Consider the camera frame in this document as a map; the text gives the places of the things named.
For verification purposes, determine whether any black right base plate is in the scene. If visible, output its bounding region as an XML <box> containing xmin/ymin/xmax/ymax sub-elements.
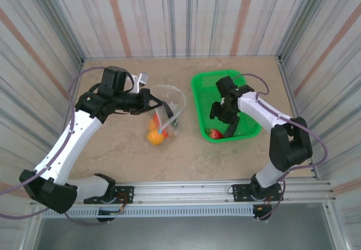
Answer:
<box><xmin>231</xmin><ymin>181</ymin><xmax>284</xmax><ymax>203</ymax></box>

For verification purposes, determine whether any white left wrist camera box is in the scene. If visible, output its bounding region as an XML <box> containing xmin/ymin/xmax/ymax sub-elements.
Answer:
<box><xmin>131</xmin><ymin>72</ymin><xmax>149</xmax><ymax>94</ymax></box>

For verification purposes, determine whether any long dark toy zucchini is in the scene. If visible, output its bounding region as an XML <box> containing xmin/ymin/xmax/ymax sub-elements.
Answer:
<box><xmin>223</xmin><ymin>115</ymin><xmax>241</xmax><ymax>139</ymax></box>

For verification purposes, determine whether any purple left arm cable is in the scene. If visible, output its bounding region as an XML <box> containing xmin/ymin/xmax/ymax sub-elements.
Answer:
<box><xmin>0</xmin><ymin>67</ymin><xmax>111</xmax><ymax>227</ymax></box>

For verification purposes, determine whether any orange toy tangerine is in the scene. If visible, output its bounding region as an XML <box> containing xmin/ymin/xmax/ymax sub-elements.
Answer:
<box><xmin>146</xmin><ymin>129</ymin><xmax>166</xmax><ymax>147</ymax></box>

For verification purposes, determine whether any clear zip-top bag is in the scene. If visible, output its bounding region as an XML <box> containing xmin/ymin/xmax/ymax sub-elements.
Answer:
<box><xmin>145</xmin><ymin>84</ymin><xmax>187</xmax><ymax>147</ymax></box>

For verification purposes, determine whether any green plastic basket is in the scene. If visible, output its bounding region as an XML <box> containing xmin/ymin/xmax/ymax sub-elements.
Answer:
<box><xmin>191</xmin><ymin>69</ymin><xmax>262</xmax><ymax>144</ymax></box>

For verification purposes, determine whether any grey slotted cable duct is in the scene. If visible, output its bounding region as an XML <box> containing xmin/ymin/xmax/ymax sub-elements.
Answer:
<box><xmin>41</xmin><ymin>206</ymin><xmax>254</xmax><ymax>218</ymax></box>

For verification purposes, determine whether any orange toy carrot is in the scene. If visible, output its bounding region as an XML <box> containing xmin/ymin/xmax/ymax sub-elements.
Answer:
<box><xmin>152</xmin><ymin>112</ymin><xmax>163</xmax><ymax>129</ymax></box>

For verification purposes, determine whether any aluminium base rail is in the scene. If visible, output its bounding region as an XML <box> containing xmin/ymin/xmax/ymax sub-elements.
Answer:
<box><xmin>29</xmin><ymin>179</ymin><xmax>338</xmax><ymax>205</ymax></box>

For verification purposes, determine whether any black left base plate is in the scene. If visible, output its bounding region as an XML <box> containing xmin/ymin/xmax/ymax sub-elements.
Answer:
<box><xmin>83</xmin><ymin>186</ymin><xmax>135</xmax><ymax>205</ymax></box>

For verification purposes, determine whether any red apple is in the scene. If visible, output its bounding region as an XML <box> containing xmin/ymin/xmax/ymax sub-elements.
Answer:
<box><xmin>205</xmin><ymin>128</ymin><xmax>224</xmax><ymax>140</ymax></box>

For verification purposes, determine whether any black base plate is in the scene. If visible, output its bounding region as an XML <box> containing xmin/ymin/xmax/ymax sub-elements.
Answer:
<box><xmin>83</xmin><ymin>186</ymin><xmax>135</xmax><ymax>205</ymax></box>
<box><xmin>231</xmin><ymin>181</ymin><xmax>284</xmax><ymax>203</ymax></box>

